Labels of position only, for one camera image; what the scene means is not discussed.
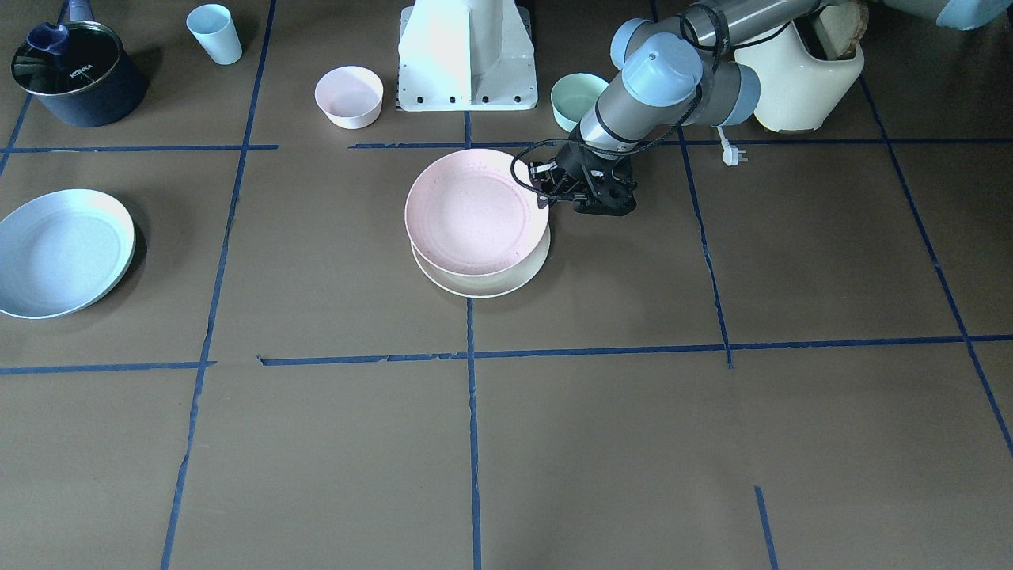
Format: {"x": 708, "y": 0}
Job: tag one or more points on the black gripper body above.
{"x": 571, "y": 169}

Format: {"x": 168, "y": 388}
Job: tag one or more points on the pink plate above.
{"x": 470, "y": 213}

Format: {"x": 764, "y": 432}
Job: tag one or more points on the blue plate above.
{"x": 62, "y": 252}

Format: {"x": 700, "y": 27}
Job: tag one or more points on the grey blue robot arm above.
{"x": 717, "y": 63}

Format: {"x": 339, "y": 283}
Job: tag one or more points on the green bowl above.
{"x": 573, "y": 96}

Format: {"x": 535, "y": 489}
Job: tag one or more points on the white power plug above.
{"x": 730, "y": 154}

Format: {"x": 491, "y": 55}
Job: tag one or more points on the cream plate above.
{"x": 487, "y": 286}

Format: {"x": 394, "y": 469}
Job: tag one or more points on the cream white toaster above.
{"x": 806, "y": 70}

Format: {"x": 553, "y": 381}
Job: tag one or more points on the pink bowl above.
{"x": 350, "y": 96}

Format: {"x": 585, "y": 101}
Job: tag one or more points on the light blue cup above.
{"x": 213, "y": 26}

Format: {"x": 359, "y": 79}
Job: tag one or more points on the dark blue pot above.
{"x": 79, "y": 70}

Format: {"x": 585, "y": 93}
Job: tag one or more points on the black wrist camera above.
{"x": 549, "y": 182}

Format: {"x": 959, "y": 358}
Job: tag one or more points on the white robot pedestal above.
{"x": 466, "y": 56}

